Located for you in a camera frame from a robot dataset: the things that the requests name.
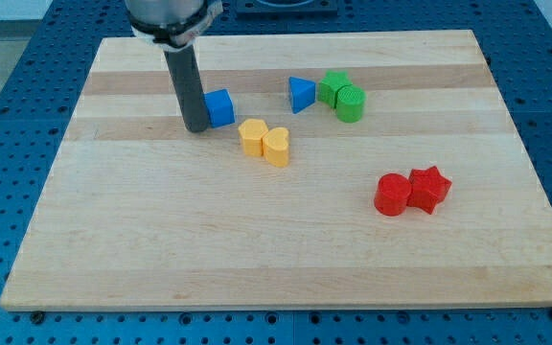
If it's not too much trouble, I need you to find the wooden board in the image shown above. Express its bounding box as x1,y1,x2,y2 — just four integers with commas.
0,30,552,311

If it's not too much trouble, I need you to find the red star block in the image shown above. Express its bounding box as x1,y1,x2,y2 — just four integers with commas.
407,166,452,214

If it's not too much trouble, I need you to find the green star block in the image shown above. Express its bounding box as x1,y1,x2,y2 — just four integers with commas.
317,70,352,108

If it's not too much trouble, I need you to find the blue triangle block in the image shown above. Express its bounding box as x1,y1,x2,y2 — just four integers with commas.
288,77,316,114

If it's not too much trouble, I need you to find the yellow heart block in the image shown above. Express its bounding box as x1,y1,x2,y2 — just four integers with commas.
263,127,289,168

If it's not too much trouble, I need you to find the yellow hexagon block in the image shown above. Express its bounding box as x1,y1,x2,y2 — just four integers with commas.
238,119,268,157

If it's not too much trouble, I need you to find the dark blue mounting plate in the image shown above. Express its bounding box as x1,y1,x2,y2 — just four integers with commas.
231,0,338,17

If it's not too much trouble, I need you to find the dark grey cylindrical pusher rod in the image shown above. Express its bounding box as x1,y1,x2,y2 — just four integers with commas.
164,46,210,133

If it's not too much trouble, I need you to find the green cylinder block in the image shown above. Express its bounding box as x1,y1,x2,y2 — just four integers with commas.
335,85,366,123

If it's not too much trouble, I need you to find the blue cube block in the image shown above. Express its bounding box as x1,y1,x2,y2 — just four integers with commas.
204,89,236,127

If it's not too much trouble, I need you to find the red cylinder block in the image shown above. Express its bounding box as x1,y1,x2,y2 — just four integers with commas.
374,173,412,217

